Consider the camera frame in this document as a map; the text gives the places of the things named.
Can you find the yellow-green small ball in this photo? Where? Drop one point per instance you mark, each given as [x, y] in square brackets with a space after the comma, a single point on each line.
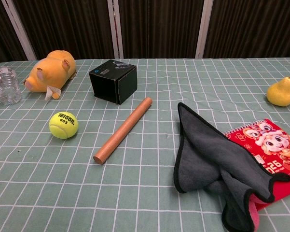
[63, 125]

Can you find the black cardboard box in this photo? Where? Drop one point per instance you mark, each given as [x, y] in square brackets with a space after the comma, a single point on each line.
[113, 83]

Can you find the wooden rolling pin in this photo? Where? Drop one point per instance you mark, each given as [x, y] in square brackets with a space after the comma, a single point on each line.
[123, 131]

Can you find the grey microfibre cloth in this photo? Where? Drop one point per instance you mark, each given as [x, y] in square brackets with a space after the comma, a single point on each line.
[207, 154]

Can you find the green checked tablecloth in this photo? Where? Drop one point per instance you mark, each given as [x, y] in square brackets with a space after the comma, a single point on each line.
[144, 193]

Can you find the orange plush toy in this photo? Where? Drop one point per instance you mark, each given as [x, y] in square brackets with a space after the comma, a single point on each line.
[51, 72]

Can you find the red cartoon desk calendar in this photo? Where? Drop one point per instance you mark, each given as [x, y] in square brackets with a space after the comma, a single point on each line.
[277, 149]

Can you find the yellow pear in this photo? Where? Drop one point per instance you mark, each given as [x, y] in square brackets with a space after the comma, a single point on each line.
[281, 91]

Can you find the clear plastic water bottle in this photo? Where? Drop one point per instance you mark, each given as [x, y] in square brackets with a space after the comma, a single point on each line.
[8, 85]

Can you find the white partition frame post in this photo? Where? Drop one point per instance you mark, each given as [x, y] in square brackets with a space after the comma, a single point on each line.
[19, 29]
[115, 29]
[203, 29]

